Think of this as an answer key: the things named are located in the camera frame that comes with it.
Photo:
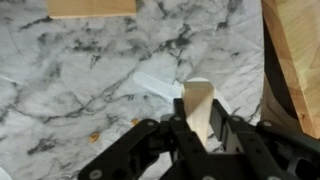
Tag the flat wooden block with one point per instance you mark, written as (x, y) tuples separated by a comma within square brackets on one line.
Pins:
[(58, 9)]

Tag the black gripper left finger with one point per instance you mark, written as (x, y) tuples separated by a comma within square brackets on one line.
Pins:
[(138, 149)]

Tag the wooden side table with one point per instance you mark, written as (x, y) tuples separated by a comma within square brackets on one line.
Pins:
[(294, 26)]

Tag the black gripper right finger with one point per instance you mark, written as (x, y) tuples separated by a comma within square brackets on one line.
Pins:
[(266, 151)]

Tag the small wooden block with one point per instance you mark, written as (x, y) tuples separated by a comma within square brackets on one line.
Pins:
[(197, 100)]

